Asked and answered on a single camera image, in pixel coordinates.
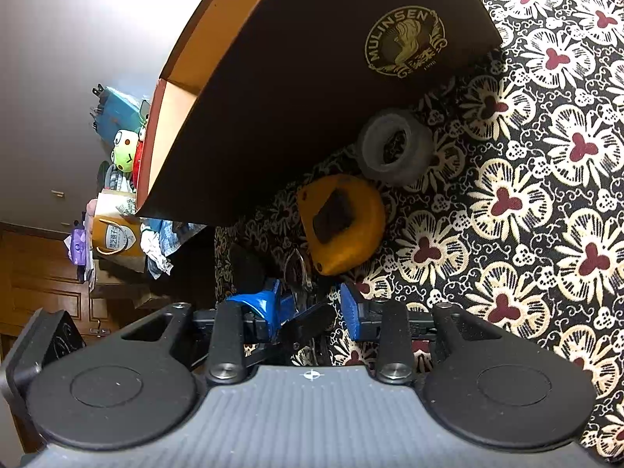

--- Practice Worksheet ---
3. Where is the purple small object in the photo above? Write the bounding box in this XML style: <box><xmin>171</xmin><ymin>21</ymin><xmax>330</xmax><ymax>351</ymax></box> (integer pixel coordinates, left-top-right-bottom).
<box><xmin>64</xmin><ymin>224</ymin><xmax>91</xmax><ymax>267</ymax></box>

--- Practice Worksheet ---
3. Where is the wooden cabinet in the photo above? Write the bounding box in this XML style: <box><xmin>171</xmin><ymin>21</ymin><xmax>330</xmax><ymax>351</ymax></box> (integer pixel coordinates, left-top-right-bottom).
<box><xmin>1</xmin><ymin>228</ymin><xmax>119</xmax><ymax>341</ymax></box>

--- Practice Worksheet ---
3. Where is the brown cardboard box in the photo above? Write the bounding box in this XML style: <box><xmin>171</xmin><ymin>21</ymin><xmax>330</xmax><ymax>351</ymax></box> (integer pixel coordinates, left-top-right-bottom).
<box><xmin>136</xmin><ymin>0</ymin><xmax>501</xmax><ymax>226</ymax></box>

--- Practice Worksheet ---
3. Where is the blue box on shelf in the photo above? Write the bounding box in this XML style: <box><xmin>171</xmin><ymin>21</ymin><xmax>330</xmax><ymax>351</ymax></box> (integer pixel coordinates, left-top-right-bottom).
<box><xmin>90</xmin><ymin>83</ymin><xmax>146</xmax><ymax>145</ymax></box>

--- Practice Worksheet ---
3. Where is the floral black tablecloth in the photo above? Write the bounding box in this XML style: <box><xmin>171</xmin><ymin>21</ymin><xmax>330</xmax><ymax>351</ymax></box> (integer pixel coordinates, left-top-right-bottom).
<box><xmin>213</xmin><ymin>0</ymin><xmax>624</xmax><ymax>462</ymax></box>

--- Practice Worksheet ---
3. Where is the clear tape roll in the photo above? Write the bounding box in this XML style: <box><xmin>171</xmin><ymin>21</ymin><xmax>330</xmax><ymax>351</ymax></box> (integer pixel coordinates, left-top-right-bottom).
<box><xmin>356</xmin><ymin>110</ymin><xmax>434</xmax><ymax>186</ymax></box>

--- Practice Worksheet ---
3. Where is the green frog plush toy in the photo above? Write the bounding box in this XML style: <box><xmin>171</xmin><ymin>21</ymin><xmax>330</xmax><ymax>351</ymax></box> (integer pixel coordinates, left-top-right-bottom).
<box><xmin>111</xmin><ymin>129</ymin><xmax>140</xmax><ymax>173</ymax></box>

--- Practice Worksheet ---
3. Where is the black metal clip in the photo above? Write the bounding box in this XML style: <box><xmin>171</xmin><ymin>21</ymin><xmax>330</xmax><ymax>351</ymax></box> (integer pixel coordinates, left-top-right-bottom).
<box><xmin>284</xmin><ymin>248</ymin><xmax>313</xmax><ymax>307</ymax></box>

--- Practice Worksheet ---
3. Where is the orange paper bag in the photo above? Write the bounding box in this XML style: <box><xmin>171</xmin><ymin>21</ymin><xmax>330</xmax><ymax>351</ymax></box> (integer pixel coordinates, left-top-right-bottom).
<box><xmin>92</xmin><ymin>216</ymin><xmax>146</xmax><ymax>273</ymax></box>

